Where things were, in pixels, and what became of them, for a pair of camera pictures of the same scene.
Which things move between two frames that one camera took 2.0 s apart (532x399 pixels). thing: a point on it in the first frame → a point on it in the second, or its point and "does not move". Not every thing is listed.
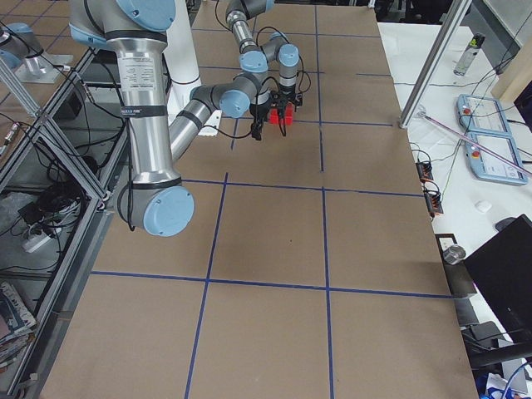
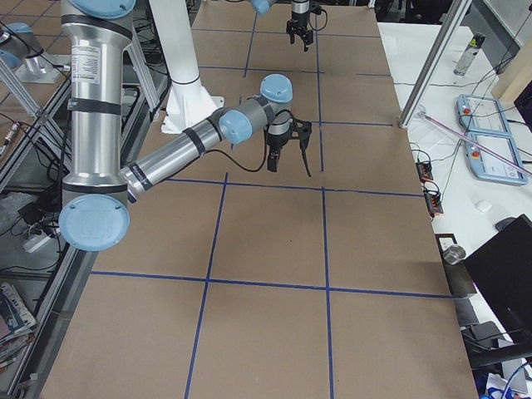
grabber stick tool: x=420 y=113 does not move
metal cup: x=454 y=253 does not move
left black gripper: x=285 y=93 → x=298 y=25
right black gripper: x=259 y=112 → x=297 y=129
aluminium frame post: x=456 y=12 does not move
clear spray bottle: x=470 y=54 does not move
